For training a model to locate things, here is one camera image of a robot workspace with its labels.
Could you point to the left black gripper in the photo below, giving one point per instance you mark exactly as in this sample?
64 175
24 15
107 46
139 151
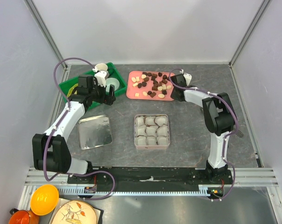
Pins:
106 99

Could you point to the pink plastic tray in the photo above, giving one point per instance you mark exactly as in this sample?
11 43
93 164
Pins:
149 85

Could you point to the pink chocolate tin box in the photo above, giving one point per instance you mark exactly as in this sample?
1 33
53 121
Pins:
151 132

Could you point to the metal tongs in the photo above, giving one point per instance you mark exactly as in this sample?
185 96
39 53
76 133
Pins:
240 134

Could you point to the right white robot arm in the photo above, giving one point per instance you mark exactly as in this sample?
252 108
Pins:
219 117

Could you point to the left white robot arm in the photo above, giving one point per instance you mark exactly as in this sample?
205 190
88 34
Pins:
50 150

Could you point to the pale green bowl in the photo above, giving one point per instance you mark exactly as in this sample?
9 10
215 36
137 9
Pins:
112 81

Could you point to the dark teal mug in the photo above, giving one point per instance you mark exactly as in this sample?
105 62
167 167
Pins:
104 67

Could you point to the yellow green plate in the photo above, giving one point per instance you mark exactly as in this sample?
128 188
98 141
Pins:
72 90

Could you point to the silver tin lid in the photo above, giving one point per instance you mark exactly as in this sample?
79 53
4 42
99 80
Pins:
94 132

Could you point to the yellow bowl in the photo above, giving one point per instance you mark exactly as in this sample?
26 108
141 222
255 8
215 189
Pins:
44 200

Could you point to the decorated round plate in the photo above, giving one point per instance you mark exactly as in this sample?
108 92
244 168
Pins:
75 212

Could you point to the orange mug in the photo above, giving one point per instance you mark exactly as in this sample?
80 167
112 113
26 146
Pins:
23 217

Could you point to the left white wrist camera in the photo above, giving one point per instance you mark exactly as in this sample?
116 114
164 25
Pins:
101 76

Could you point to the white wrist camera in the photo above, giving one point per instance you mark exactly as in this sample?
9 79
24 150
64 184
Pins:
187 77
101 76

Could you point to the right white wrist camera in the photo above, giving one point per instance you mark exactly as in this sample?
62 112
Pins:
187 77

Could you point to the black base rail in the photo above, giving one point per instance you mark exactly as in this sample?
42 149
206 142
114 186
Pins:
188 175

